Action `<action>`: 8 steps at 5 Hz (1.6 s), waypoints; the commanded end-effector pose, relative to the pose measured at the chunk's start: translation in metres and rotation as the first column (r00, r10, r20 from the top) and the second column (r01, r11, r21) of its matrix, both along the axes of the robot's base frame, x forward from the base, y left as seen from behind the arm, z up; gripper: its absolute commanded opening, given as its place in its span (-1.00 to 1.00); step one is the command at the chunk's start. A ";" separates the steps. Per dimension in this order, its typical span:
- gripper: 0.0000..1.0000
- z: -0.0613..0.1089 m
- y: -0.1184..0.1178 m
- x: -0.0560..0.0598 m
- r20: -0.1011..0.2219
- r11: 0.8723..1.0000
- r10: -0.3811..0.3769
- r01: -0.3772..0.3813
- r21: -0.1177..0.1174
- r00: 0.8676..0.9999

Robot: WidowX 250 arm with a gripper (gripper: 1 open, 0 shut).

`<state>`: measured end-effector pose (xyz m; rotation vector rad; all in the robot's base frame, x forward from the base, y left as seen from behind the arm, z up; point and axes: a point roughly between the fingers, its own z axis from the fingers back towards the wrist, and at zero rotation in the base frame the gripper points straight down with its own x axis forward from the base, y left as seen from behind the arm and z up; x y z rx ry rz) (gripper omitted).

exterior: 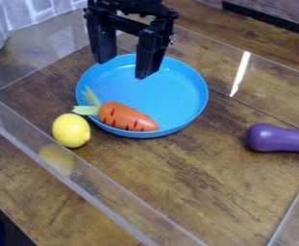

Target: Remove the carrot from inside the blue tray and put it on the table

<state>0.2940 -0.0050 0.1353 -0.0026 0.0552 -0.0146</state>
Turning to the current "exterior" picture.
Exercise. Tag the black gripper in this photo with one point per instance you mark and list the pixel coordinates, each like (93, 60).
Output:
(106, 17)

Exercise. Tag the orange toy carrot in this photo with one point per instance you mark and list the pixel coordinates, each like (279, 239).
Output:
(116, 114)

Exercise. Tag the blue round tray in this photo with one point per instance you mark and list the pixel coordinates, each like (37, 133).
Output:
(172, 96)

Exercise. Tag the grey white curtain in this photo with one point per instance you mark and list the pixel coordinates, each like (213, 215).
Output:
(23, 13)

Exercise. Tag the yellow toy lemon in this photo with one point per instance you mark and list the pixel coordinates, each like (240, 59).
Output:
(72, 130)

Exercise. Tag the purple toy eggplant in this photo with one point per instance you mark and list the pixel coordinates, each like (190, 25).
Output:
(269, 138)

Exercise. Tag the clear acrylic barrier wall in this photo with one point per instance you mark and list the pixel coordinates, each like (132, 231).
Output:
(152, 227)

